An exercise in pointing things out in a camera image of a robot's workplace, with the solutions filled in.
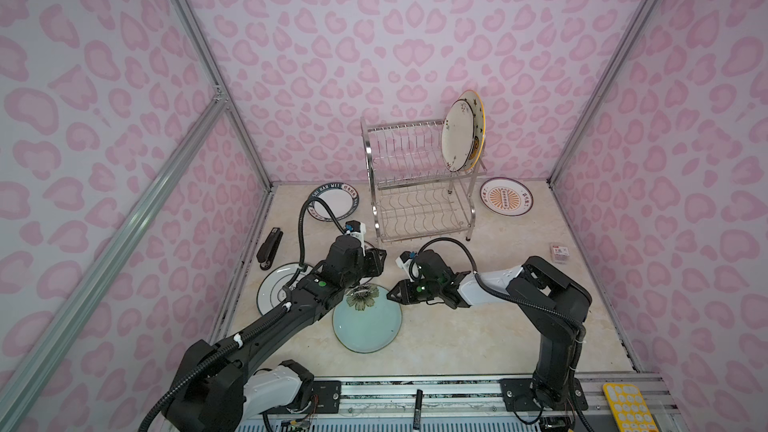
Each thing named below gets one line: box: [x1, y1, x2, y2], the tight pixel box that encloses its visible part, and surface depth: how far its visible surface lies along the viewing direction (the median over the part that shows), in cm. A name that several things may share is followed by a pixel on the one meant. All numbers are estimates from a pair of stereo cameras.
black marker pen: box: [413, 389, 423, 430], surface depth 73 cm
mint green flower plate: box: [332, 284, 403, 354], surface depth 87 cm
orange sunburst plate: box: [479, 177, 534, 217], surface depth 117 cm
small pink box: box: [552, 245, 570, 261], surface depth 100 cm
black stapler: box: [256, 227, 283, 271], surface depth 102 cm
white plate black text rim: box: [307, 182, 360, 222], surface depth 117 cm
